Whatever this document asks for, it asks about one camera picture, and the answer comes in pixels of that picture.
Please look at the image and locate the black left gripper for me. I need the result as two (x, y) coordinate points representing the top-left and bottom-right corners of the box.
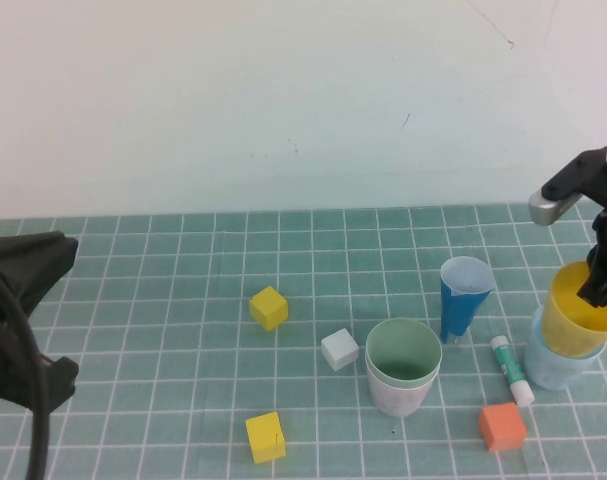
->
(0, 230), (80, 413)

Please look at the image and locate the yellow plastic cup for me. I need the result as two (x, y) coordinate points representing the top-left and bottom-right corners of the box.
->
(541, 260), (607, 359)

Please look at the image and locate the light blue plastic cup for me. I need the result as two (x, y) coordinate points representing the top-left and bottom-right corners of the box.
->
(523, 307), (607, 391)

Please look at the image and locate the green white glue stick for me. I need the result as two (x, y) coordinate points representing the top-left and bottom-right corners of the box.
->
(489, 335), (535, 407)

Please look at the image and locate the dark blue cone cup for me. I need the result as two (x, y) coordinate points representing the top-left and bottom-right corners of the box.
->
(438, 256), (495, 345)

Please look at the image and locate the green plastic cup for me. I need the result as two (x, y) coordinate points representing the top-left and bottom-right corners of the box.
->
(365, 317), (443, 391)

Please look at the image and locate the pink plastic cup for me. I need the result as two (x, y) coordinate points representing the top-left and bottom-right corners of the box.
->
(366, 349), (440, 419)

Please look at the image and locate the green checked tablecloth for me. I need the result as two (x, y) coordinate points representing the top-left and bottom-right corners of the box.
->
(0, 199), (607, 480)

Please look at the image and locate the orange cube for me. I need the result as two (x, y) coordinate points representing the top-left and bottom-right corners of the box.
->
(477, 402), (528, 453)

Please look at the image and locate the plain yellow cube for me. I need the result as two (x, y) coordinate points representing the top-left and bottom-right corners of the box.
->
(248, 285), (289, 332)

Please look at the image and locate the yellow cube with dark crack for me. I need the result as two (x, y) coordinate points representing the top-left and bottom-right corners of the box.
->
(245, 411), (287, 464)

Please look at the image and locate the white cube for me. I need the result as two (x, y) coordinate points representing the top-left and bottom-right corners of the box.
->
(320, 328), (359, 373)

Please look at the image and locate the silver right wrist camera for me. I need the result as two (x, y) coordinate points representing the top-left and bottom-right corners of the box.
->
(528, 146), (607, 227)

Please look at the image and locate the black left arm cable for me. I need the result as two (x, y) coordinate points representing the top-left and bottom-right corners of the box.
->
(0, 259), (55, 480)

